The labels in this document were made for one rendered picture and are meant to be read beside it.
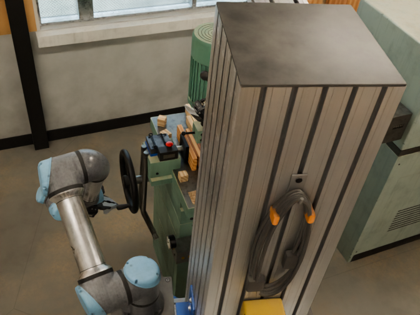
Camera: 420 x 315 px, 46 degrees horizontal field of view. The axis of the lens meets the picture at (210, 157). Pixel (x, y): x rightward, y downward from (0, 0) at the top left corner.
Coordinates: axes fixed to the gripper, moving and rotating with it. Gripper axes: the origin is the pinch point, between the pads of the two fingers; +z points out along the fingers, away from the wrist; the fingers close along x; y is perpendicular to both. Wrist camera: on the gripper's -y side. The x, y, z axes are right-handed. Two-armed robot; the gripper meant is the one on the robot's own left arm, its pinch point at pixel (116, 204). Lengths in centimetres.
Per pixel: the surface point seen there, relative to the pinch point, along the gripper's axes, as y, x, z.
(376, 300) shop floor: -8, 48, 151
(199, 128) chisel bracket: -51, 0, 13
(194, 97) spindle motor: -65, 2, 0
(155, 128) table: -30.1, -23.3, 10.5
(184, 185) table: -31.0, 15.0, 12.1
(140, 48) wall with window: -18, -134, 40
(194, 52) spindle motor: -81, 0, -10
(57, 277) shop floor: 76, -16, 7
